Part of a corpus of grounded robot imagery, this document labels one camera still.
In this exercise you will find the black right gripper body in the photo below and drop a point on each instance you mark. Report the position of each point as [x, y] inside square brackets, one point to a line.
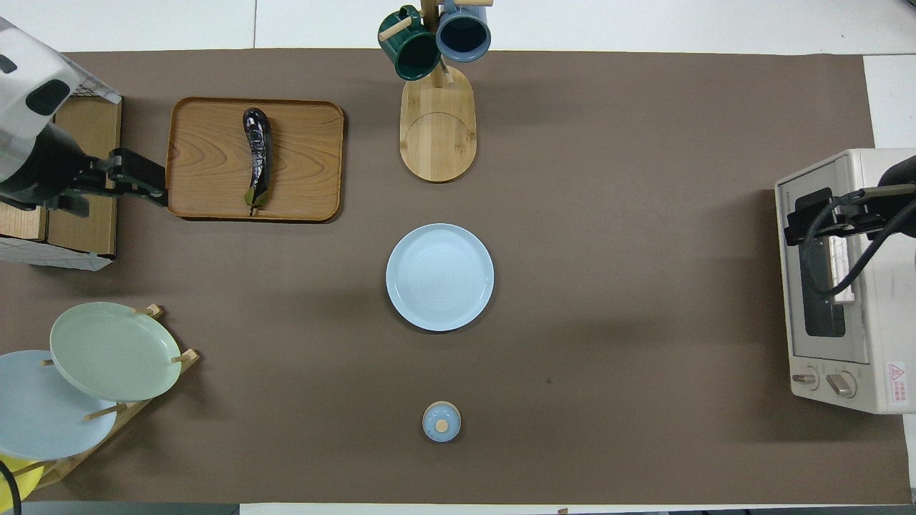
[809, 207]

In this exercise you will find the silver oven knob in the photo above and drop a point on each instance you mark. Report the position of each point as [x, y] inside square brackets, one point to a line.
[841, 385]
[805, 378]

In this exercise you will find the dark green ceramic mug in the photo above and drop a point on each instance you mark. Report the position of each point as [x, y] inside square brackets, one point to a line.
[411, 54]

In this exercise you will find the brown table mat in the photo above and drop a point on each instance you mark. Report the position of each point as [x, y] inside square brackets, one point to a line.
[608, 286]

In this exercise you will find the pale blue plate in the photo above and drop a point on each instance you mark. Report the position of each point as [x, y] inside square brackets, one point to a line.
[440, 277]

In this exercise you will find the wooden step shelf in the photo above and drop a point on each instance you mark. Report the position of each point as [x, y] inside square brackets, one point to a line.
[93, 229]

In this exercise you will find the wooden serving tray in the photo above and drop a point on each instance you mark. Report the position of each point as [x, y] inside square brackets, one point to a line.
[207, 161]

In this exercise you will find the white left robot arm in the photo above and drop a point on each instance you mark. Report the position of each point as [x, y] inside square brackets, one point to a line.
[21, 121]

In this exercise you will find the wooden plate rack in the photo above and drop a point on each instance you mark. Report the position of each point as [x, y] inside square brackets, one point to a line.
[182, 357]

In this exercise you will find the wooden mug tree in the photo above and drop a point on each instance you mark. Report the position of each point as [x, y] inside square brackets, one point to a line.
[436, 136]

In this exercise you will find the mint green plate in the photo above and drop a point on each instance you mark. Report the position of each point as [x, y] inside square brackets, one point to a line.
[114, 350]

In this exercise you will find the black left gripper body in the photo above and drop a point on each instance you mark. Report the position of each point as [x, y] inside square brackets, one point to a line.
[136, 166]

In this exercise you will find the small blue lidded jar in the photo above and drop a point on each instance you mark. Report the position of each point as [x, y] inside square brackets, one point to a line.
[441, 423]

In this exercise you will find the light blue racked plate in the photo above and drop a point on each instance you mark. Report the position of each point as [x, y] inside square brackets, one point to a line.
[43, 415]

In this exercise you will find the yellow plate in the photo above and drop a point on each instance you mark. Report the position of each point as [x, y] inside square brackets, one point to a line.
[25, 479]

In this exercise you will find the blue ceramic mug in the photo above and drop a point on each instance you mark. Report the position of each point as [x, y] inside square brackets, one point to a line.
[464, 32]

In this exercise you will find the dark purple eggplant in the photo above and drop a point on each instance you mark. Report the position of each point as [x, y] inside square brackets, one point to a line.
[257, 150]

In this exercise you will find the cream toaster oven housing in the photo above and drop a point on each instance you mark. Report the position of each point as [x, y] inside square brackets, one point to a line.
[891, 322]

